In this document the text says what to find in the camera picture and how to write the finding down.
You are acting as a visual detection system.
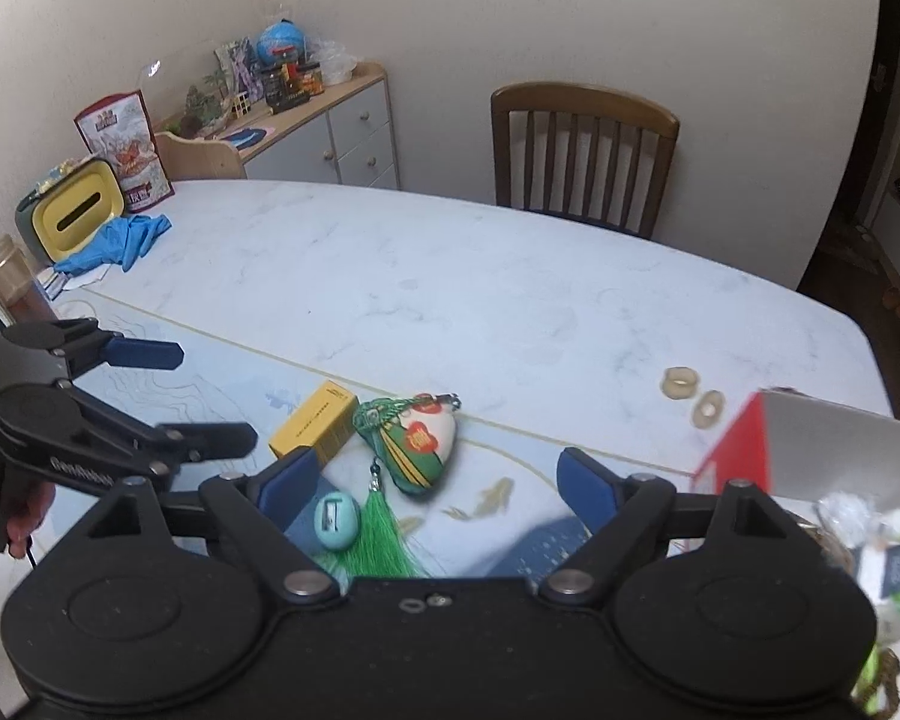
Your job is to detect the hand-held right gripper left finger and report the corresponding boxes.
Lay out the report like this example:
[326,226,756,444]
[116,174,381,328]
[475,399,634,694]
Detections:
[82,446,346,605]

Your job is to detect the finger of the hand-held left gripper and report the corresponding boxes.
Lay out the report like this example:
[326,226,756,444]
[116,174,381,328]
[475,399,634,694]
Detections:
[4,317,185,380]
[75,382,260,477]

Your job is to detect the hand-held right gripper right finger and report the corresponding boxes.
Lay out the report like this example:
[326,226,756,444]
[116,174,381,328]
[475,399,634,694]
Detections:
[538,446,800,605]

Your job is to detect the red cardboard box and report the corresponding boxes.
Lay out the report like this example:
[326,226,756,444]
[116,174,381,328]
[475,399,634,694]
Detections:
[690,388,900,720]

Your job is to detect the brown beaded scrunchie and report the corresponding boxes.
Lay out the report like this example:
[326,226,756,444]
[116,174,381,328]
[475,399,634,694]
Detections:
[795,514,860,575]

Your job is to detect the clear plastic bag of sachets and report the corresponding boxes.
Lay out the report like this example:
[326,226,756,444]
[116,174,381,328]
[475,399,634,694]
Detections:
[817,491,900,627]

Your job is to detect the person's left hand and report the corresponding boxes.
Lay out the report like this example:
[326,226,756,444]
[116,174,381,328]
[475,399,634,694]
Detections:
[4,476,57,560]

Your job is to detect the blue printed table mat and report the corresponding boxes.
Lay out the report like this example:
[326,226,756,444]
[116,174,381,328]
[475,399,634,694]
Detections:
[45,292,721,586]

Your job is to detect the teal egg-shaped pencil sharpener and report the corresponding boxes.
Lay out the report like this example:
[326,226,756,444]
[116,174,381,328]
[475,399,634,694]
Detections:
[313,491,362,552]

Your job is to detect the yellow cardboard box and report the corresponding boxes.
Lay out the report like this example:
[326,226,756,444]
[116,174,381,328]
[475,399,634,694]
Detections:
[268,380,359,466]

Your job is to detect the white paper sheets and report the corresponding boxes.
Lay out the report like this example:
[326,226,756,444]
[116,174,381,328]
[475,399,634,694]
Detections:
[41,266,110,293]

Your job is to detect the blue rubber gloves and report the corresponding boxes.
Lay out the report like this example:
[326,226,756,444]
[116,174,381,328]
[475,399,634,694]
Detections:
[52,214,173,275]

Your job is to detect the green embroidered tasselled sachet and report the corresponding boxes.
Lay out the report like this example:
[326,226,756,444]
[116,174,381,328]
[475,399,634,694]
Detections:
[341,392,464,580]

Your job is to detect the clear glass tumbler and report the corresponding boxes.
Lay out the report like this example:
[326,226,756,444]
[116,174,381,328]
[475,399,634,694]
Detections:
[0,234,46,308]

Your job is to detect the yellow tissue box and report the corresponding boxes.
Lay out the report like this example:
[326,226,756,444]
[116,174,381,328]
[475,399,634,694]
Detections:
[16,157,127,262]

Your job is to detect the small blue yellow toy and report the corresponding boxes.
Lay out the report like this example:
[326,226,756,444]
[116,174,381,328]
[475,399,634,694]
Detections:
[36,159,83,192]

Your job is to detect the light wooden chair back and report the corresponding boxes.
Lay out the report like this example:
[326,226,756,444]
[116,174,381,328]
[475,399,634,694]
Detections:
[154,131,248,181]

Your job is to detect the printed red snack pouch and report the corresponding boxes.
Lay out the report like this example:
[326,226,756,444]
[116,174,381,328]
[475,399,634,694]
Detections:
[73,88,175,212]

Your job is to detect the blue oval pad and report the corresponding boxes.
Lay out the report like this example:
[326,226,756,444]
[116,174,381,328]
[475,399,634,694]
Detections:
[217,124,275,151]

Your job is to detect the miniature plant terrarium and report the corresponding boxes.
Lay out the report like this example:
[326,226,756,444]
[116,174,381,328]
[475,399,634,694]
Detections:
[169,71,233,140]

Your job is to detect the purple picture card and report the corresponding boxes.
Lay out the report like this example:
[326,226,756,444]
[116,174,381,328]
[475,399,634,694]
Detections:
[214,37,260,102]

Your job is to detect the grey sideboard cabinet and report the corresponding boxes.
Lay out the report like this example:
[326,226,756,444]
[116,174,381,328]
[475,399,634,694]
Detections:
[157,62,402,191]

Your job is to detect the small blue globe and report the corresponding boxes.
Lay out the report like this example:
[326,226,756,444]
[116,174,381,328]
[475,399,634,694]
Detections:
[257,21,305,65]

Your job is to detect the crumpled clear plastic bag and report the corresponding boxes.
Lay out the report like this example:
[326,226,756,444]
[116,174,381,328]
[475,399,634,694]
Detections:
[311,37,361,87]

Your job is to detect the dark wooden chair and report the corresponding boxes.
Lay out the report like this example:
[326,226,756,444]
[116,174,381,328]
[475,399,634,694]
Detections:
[490,82,681,241]

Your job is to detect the green knotted cord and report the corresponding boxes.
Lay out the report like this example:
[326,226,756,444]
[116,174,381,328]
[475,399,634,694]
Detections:
[851,645,900,720]

